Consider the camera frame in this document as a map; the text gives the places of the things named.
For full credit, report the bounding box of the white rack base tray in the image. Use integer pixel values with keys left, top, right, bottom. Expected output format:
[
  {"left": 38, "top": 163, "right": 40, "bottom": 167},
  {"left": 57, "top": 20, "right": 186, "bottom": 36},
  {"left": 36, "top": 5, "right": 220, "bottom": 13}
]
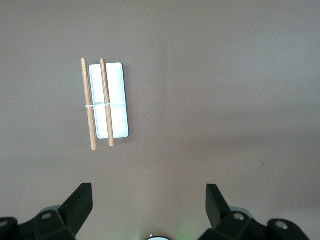
[{"left": 88, "top": 62, "right": 130, "bottom": 140}]

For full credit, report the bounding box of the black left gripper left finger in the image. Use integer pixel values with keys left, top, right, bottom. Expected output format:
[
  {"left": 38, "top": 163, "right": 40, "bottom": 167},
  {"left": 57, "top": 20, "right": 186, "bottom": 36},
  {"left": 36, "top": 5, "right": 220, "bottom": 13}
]
[{"left": 0, "top": 183, "right": 94, "bottom": 240}]

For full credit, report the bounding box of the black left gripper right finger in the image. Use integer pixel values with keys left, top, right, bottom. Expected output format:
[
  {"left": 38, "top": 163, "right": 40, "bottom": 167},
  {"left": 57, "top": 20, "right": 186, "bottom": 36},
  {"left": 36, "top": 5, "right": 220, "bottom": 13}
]
[{"left": 199, "top": 183, "right": 311, "bottom": 240}]

